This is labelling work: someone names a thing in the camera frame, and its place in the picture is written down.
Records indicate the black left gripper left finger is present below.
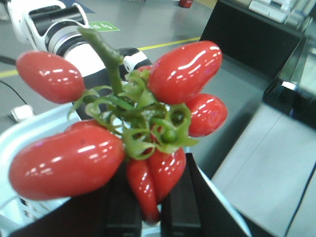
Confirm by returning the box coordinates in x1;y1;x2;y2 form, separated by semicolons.
10;170;142;237

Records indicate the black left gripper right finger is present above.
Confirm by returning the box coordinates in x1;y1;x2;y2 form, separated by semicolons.
161;153;251;237

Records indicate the red cherry tomato bunch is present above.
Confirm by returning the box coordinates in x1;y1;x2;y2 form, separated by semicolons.
16;28;227;222

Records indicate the light blue shopping basket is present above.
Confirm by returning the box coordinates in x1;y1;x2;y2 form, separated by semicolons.
0;103;163;237

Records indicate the white humanoid robot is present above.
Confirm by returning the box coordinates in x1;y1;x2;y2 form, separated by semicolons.
6;0;154;79

